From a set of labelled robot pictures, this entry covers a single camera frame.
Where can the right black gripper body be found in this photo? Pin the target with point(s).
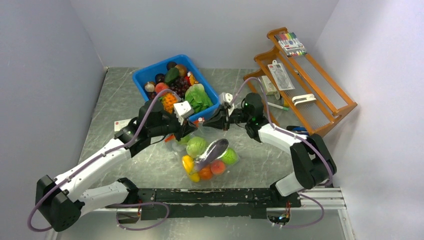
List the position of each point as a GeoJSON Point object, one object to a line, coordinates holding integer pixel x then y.
{"type": "Point", "coordinates": [238, 116]}

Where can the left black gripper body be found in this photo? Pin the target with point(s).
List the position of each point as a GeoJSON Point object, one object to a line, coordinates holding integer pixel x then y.
{"type": "Point", "coordinates": [175, 128]}

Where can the green toy cabbage front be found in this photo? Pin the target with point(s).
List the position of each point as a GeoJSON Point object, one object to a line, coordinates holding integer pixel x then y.
{"type": "Point", "coordinates": [196, 146]}

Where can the purple toy eggplant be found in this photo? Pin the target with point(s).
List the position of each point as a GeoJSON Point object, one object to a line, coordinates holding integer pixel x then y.
{"type": "Point", "coordinates": [214, 151]}

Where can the clear zip top bag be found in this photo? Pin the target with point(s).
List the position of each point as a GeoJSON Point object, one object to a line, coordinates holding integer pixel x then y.
{"type": "Point", "coordinates": [209, 134]}

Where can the yellow toy mango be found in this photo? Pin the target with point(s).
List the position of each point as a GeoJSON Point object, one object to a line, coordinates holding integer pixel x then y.
{"type": "Point", "coordinates": [189, 167]}

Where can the green toy ball vegetable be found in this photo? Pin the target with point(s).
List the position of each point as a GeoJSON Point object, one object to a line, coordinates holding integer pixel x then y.
{"type": "Point", "coordinates": [230, 157]}

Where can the red toy peach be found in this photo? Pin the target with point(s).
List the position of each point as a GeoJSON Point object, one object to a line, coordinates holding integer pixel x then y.
{"type": "Point", "coordinates": [217, 167]}

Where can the orange toy pumpkin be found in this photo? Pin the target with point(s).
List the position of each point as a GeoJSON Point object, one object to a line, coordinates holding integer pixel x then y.
{"type": "Point", "coordinates": [205, 173]}

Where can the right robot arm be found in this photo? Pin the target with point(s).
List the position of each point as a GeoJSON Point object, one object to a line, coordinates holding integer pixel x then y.
{"type": "Point", "coordinates": [312, 163]}

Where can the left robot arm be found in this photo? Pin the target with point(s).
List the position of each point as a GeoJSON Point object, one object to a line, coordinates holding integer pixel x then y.
{"type": "Point", "coordinates": [62, 200]}

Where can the orange textured toy fruit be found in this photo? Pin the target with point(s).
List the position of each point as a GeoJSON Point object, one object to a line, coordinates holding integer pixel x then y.
{"type": "Point", "coordinates": [168, 101]}

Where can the green toy lettuce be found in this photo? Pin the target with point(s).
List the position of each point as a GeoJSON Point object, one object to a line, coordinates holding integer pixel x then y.
{"type": "Point", "coordinates": [198, 98]}

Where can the white box on shelf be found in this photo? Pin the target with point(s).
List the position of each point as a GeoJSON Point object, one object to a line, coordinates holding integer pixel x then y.
{"type": "Point", "coordinates": [268, 86]}

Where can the dark toy grapes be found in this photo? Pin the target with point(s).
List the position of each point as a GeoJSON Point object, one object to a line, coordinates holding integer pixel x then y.
{"type": "Point", "coordinates": [180, 85]}

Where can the pink toy peach in bin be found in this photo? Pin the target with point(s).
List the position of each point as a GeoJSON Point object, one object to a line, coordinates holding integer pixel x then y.
{"type": "Point", "coordinates": [160, 87]}

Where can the green capped marker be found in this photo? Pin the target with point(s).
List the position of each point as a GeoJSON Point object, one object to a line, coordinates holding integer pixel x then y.
{"type": "Point", "coordinates": [278, 106]}

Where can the white toy garlic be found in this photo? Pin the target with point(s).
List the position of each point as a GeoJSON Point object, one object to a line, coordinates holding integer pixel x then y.
{"type": "Point", "coordinates": [149, 87]}

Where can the red toy pepper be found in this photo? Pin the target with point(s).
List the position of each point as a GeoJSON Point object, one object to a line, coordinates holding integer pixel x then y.
{"type": "Point", "coordinates": [187, 81]}

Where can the dark green toy avocado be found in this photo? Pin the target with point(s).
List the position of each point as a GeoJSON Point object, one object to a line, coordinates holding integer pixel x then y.
{"type": "Point", "coordinates": [171, 75]}

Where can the packaged item on shelf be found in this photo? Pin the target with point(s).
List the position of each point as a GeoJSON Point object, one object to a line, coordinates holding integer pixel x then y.
{"type": "Point", "coordinates": [280, 76]}

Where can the small white carton box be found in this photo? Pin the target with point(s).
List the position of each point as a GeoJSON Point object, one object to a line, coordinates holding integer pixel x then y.
{"type": "Point", "coordinates": [118, 125]}

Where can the white stapler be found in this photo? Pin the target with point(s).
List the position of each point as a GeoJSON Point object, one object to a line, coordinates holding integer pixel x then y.
{"type": "Point", "coordinates": [303, 99]}

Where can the blue plastic bin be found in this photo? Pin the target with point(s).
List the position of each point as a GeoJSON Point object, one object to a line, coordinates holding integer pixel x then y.
{"type": "Point", "coordinates": [147, 74]}

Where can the blue stapler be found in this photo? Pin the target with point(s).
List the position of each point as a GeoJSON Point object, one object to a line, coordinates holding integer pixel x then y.
{"type": "Point", "coordinates": [298, 129]}

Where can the dark purple round fruit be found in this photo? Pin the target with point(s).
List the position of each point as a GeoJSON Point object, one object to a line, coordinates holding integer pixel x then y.
{"type": "Point", "coordinates": [170, 64]}

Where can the wooden rack shelf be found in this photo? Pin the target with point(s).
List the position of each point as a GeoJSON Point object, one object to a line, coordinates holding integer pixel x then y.
{"type": "Point", "coordinates": [308, 77]}

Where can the coloured marker pen pack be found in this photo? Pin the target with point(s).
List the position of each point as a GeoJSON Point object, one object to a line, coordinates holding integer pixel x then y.
{"type": "Point", "coordinates": [290, 44]}

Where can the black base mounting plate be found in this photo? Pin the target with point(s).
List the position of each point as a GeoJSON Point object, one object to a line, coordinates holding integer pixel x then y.
{"type": "Point", "coordinates": [159, 210]}

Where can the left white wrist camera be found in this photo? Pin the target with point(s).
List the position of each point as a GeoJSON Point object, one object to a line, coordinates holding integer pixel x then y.
{"type": "Point", "coordinates": [183, 110]}

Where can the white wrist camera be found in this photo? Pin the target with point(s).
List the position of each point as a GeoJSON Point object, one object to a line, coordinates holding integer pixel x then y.
{"type": "Point", "coordinates": [183, 110]}
{"type": "Point", "coordinates": [226, 100]}

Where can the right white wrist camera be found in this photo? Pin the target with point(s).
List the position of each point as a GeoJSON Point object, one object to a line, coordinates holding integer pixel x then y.
{"type": "Point", "coordinates": [226, 100]}

